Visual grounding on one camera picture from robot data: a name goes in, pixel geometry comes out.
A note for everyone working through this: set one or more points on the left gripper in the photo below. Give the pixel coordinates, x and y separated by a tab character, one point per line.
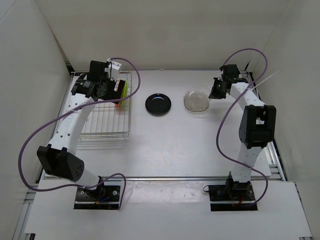
116	95

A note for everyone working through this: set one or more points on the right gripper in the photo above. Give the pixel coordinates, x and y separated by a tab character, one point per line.
214	94

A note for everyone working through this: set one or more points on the black plate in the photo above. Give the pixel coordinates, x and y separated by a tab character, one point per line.
158	104

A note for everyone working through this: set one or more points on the clear speckled plate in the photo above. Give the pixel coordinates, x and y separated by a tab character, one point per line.
197	110

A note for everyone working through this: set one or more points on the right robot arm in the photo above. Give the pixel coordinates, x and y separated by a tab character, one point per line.
239	87

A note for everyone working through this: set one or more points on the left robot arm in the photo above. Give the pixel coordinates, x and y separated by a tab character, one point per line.
58	158

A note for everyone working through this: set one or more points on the green plate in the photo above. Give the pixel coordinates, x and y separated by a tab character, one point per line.
126	87

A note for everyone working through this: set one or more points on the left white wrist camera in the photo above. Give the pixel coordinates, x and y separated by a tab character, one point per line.
113	69

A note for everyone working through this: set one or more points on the white cable tie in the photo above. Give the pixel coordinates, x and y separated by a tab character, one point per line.
254	87

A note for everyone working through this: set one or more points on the wire dish rack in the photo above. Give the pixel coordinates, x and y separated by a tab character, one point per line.
106	122

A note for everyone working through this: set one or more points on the aluminium rail front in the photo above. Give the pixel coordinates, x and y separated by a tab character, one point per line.
192	178

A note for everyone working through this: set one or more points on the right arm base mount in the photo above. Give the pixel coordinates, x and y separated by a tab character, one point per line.
232	196

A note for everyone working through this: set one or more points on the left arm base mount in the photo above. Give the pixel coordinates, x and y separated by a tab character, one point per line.
104	197

